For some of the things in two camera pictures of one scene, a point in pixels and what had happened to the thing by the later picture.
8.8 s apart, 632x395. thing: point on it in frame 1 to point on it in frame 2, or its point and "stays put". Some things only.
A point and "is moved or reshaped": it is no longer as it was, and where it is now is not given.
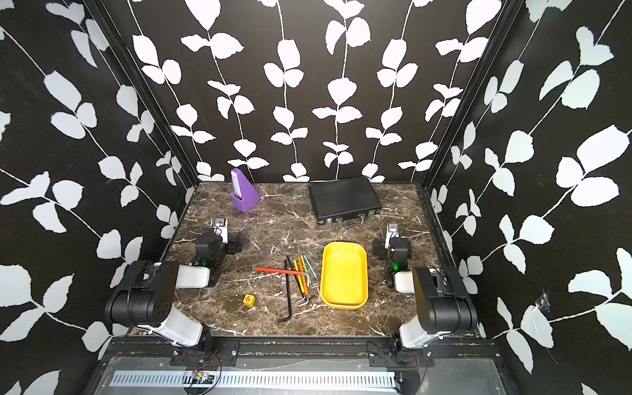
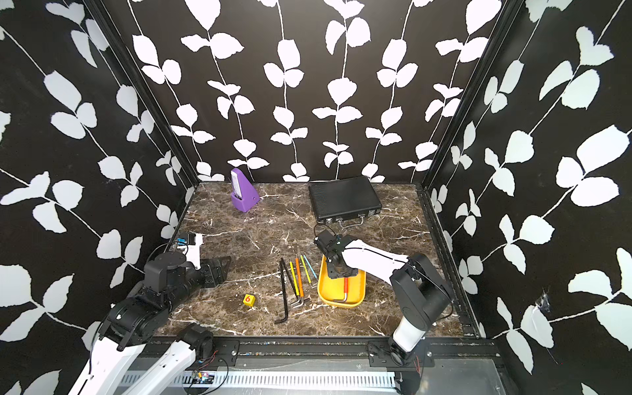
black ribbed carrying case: (345, 198) stays put
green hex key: (305, 267) stays put
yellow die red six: (248, 299) stays put
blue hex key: (310, 267) stays put
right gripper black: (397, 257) to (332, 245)
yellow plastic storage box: (344, 276) stays put
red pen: (278, 271) to (346, 290)
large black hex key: (288, 295) is moved or reshaped
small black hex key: (295, 277) is moved or reshaped
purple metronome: (243, 195) stays put
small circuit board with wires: (202, 377) stays put
